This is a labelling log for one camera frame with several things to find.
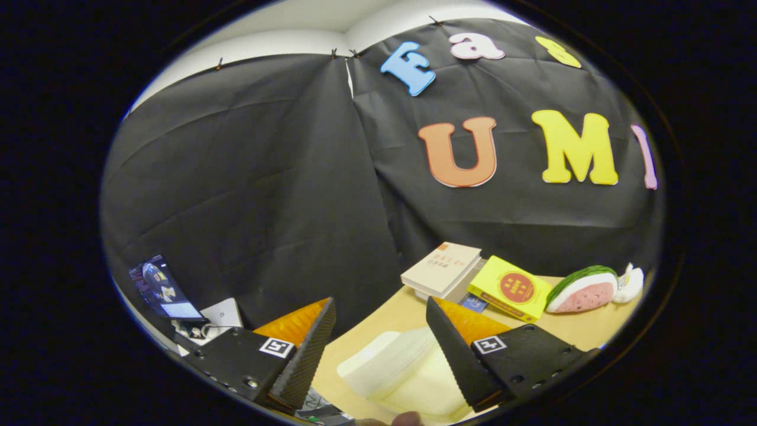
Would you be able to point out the watermelon slice plush toy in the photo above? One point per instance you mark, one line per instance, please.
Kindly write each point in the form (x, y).
(582, 293)

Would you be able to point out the cream fabric storage box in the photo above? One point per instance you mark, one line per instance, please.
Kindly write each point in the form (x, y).
(402, 378)

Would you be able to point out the yellow box with red label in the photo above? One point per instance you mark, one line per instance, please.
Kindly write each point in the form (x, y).
(491, 299)

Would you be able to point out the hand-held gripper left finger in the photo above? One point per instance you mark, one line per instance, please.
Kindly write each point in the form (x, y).
(307, 361)

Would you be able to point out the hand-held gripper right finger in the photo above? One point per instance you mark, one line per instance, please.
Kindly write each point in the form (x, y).
(455, 364)

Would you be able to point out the blue book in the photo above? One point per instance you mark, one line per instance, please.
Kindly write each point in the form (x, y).
(473, 303)

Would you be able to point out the beige book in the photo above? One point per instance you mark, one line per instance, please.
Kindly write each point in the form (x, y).
(440, 269)

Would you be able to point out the white book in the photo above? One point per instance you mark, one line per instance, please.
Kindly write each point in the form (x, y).
(467, 285)

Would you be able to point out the white plush toy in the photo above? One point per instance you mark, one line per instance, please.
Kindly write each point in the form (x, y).
(630, 287)

